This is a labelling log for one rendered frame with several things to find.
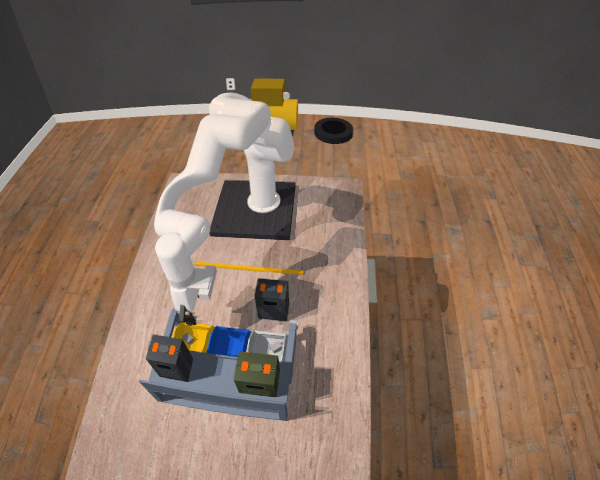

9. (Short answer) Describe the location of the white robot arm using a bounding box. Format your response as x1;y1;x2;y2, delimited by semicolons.
154;93;294;300

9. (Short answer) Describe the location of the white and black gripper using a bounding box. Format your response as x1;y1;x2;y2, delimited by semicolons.
170;285;199;326

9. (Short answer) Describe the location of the dark grey case with orange latches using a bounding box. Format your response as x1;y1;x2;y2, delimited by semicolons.
146;334;193;382

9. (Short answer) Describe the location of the olive green case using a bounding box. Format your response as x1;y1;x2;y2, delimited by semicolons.
234;351;280;397

